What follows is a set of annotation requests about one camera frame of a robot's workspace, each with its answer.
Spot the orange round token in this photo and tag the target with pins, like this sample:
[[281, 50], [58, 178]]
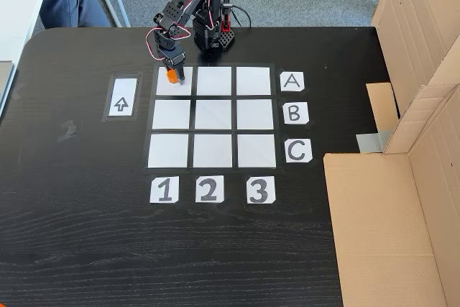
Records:
[[171, 77]]

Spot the white nine-square grid sheet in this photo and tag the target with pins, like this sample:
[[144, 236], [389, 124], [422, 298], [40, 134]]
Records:
[[213, 116]]

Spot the white arrow paper sheet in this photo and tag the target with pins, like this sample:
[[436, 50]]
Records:
[[122, 96]]

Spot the red black table clamp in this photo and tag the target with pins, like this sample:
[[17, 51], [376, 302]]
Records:
[[226, 16]]

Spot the paper label number 1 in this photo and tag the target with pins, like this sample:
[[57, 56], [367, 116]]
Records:
[[164, 190]]

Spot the paper label number 2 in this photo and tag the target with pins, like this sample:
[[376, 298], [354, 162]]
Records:
[[210, 188]]

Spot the clear tape scraps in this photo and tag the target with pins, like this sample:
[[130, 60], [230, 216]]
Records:
[[67, 131]]

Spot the paper label letter B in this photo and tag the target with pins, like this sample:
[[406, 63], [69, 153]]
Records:
[[295, 113]]

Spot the paper label letter C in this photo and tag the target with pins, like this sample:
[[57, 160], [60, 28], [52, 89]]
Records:
[[298, 150]]

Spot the paper label number 3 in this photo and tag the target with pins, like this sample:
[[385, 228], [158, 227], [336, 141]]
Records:
[[261, 190]]

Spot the white table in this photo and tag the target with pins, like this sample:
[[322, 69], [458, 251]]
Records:
[[18, 5]]

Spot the brown cardboard box screen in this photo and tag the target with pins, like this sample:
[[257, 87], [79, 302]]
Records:
[[395, 231]]

